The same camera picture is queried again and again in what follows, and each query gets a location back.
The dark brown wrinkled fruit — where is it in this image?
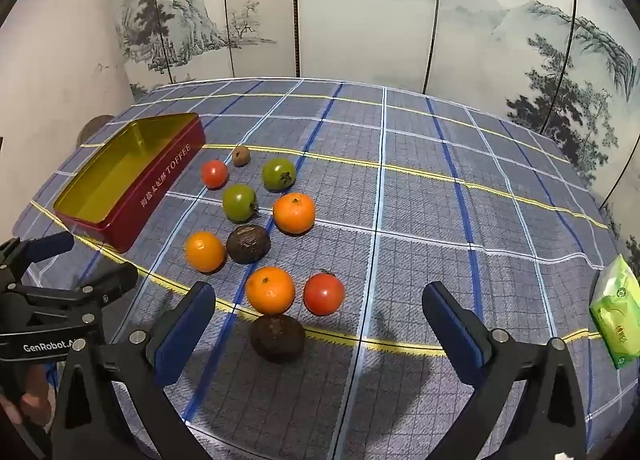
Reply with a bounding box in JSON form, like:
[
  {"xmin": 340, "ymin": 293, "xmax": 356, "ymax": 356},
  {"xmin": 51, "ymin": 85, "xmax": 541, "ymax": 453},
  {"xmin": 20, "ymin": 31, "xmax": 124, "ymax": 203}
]
[
  {"xmin": 250, "ymin": 314, "xmax": 306, "ymax": 364},
  {"xmin": 226, "ymin": 224, "xmax": 272, "ymax": 265}
]

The green tissue pack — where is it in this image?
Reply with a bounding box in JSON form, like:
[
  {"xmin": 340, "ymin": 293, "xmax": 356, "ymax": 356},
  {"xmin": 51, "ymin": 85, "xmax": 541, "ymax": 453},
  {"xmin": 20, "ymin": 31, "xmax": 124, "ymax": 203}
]
[{"xmin": 588, "ymin": 254, "xmax": 640, "ymax": 371}]

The orange tangerine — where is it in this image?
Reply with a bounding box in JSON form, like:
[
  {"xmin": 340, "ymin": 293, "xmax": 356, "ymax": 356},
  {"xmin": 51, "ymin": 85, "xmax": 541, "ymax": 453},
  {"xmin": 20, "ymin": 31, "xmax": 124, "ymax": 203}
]
[
  {"xmin": 245, "ymin": 266, "xmax": 297, "ymax": 316},
  {"xmin": 272, "ymin": 192, "xmax": 317, "ymax": 235},
  {"xmin": 184, "ymin": 231, "xmax": 228, "ymax": 274}
]

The person's left hand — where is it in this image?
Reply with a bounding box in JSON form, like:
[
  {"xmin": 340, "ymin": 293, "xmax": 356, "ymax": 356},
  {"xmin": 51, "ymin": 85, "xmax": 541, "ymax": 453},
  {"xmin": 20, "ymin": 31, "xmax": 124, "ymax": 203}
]
[{"xmin": 17, "ymin": 365, "xmax": 55, "ymax": 425}]

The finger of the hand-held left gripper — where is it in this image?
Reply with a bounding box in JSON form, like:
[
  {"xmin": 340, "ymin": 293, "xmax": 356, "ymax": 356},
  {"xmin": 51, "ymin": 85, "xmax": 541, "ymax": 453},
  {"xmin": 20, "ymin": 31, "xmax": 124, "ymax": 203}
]
[
  {"xmin": 75, "ymin": 264, "xmax": 139, "ymax": 321},
  {"xmin": 0, "ymin": 230, "xmax": 76, "ymax": 286}
]

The red tin box gold inside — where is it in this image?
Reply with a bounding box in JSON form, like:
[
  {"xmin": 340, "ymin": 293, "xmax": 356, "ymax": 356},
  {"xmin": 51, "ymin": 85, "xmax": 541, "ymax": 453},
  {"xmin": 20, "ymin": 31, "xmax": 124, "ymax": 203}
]
[{"xmin": 52, "ymin": 112, "xmax": 206, "ymax": 253}]

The blue plaid tablecloth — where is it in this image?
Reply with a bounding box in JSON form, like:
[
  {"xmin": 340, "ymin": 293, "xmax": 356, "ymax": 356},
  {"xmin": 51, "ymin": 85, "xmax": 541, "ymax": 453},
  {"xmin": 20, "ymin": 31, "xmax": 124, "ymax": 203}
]
[{"xmin": 12, "ymin": 77, "xmax": 633, "ymax": 460}]

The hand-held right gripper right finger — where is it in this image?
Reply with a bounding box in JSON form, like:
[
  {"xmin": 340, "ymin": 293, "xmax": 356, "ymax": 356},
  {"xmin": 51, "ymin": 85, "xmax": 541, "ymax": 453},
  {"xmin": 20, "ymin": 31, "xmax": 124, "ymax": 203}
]
[{"xmin": 421, "ymin": 281, "xmax": 588, "ymax": 460}]

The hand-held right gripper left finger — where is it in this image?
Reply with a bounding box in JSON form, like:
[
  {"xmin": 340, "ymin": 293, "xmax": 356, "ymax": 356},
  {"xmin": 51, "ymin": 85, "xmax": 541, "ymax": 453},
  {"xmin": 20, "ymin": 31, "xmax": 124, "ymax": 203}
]
[{"xmin": 50, "ymin": 281, "xmax": 217, "ymax": 460}]

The landscape painted folding screen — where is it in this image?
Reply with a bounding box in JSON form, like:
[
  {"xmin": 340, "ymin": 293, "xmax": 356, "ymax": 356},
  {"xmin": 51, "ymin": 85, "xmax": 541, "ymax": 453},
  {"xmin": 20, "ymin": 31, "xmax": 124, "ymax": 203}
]
[{"xmin": 107, "ymin": 0, "xmax": 640, "ymax": 251}]

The red tomato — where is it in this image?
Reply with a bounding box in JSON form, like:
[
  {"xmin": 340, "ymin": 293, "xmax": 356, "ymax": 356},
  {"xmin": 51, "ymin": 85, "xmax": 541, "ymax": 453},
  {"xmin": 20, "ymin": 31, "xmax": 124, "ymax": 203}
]
[
  {"xmin": 201, "ymin": 159, "xmax": 230, "ymax": 190},
  {"xmin": 303, "ymin": 271, "xmax": 346, "ymax": 317}
]

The green tomato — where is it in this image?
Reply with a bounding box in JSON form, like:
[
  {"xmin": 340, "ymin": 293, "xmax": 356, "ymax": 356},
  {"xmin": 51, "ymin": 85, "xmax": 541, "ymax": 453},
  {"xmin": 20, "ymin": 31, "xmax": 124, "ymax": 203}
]
[
  {"xmin": 262, "ymin": 158, "xmax": 297, "ymax": 192},
  {"xmin": 222, "ymin": 184, "xmax": 259, "ymax": 221}
]

